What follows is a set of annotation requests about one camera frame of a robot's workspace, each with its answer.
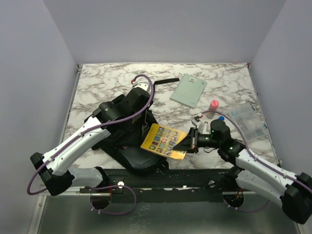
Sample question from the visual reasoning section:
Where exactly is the black student backpack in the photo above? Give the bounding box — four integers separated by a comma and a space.
91, 109, 168, 174

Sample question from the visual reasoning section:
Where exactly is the clear plastic pencil case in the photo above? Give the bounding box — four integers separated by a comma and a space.
229, 103, 266, 141

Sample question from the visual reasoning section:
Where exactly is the yellow cover book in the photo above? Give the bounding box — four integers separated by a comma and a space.
140, 123, 187, 160

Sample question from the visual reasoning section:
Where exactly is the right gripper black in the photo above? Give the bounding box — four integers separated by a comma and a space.
174, 127, 221, 154

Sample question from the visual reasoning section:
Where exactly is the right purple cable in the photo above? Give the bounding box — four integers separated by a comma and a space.
201, 111, 312, 195

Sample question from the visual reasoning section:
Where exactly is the purple cable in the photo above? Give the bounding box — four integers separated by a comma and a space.
26, 74, 155, 195
201, 111, 312, 195

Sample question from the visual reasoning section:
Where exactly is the pale green notebook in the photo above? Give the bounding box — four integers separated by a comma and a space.
170, 74, 207, 109

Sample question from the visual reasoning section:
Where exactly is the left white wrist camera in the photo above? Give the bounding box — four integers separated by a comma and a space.
132, 81, 151, 93

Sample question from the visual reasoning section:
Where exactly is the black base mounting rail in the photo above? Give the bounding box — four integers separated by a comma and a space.
80, 169, 240, 203

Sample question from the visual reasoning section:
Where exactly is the pink cap glue bottle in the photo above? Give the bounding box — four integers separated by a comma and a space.
207, 100, 219, 117

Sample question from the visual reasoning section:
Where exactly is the aluminium table edge rail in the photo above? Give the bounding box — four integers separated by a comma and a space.
58, 64, 83, 145

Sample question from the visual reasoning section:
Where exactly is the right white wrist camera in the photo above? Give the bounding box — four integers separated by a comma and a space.
191, 116, 203, 130

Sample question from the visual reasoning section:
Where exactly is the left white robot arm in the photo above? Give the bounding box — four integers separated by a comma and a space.
30, 83, 155, 196

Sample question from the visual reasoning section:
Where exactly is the white correction pen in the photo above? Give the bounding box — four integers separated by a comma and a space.
202, 121, 210, 134

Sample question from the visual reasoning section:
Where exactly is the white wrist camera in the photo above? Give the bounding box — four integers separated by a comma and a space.
132, 81, 151, 93
191, 116, 203, 130

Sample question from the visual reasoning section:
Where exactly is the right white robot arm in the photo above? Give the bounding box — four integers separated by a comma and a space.
174, 119, 312, 224

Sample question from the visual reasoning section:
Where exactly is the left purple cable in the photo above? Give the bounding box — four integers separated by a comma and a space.
26, 74, 155, 195

